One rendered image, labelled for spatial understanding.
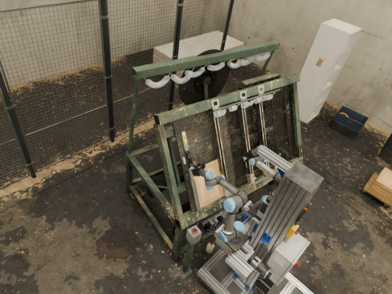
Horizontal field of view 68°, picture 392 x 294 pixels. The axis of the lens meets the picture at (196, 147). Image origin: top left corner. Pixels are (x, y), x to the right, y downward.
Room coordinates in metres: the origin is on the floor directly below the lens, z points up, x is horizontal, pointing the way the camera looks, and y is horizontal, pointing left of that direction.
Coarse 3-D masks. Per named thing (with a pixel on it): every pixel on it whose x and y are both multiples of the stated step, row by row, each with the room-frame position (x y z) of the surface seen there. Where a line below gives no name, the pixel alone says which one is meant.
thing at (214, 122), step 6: (210, 114) 2.71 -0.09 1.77; (216, 120) 2.68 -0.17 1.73; (216, 126) 2.66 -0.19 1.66; (216, 132) 2.60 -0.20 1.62; (216, 138) 2.58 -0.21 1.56; (216, 144) 2.56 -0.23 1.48; (216, 150) 2.55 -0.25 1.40; (222, 150) 2.55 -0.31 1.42; (216, 156) 2.53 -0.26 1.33; (222, 156) 2.52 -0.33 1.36; (222, 162) 2.48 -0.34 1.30; (222, 168) 2.44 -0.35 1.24; (222, 174) 2.41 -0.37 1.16; (228, 192) 2.33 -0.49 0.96
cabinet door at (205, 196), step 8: (216, 160) 2.49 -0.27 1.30; (208, 168) 2.38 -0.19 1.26; (216, 168) 2.45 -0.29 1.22; (200, 176) 2.28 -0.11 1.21; (216, 176) 2.39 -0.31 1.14; (200, 184) 2.23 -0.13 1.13; (200, 192) 2.18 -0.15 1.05; (208, 192) 2.24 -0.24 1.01; (216, 192) 2.30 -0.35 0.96; (200, 200) 2.13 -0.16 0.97; (208, 200) 2.19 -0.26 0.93
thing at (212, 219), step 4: (220, 208) 2.19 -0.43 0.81; (224, 208) 2.24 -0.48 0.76; (216, 212) 2.15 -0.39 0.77; (220, 212) 2.19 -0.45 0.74; (224, 212) 2.20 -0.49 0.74; (208, 216) 2.07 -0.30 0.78; (212, 216) 2.10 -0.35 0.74; (216, 216) 2.12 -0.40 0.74; (220, 216) 2.11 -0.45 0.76; (224, 216) 2.12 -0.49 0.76; (200, 220) 1.98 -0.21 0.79; (204, 220) 2.03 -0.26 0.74; (208, 220) 2.04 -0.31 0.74; (212, 220) 2.05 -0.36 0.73; (216, 220) 2.04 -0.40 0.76; (220, 220) 2.07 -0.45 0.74; (224, 220) 2.12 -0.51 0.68; (200, 224) 1.99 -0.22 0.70; (204, 224) 1.98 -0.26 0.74; (208, 224) 1.97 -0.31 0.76; (212, 224) 1.98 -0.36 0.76; (216, 224) 2.02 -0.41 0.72; (200, 228) 2.00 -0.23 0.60; (204, 228) 1.96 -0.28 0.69; (208, 228) 1.94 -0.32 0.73; (204, 232) 1.95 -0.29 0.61; (208, 232) 1.96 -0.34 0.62; (212, 232) 1.98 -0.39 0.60
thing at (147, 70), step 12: (240, 48) 3.64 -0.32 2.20; (252, 48) 3.72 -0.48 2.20; (264, 48) 3.89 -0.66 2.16; (276, 48) 4.07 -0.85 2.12; (180, 60) 3.01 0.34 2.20; (192, 60) 3.08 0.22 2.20; (204, 60) 3.19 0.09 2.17; (216, 60) 3.32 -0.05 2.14; (132, 72) 2.67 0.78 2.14; (144, 72) 2.66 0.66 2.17; (156, 72) 2.76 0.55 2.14; (168, 72) 2.86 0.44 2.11; (132, 108) 2.69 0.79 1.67; (132, 120) 2.72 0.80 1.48; (132, 132) 2.75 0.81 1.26
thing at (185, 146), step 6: (180, 132) 2.39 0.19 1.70; (186, 144) 2.35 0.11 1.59; (186, 150) 2.31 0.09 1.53; (186, 162) 2.26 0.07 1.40; (192, 174) 2.21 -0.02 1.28; (192, 180) 2.18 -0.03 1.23; (192, 186) 2.15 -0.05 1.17; (192, 192) 2.12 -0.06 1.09; (198, 198) 2.11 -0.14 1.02; (198, 204) 2.07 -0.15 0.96; (198, 210) 2.04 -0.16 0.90
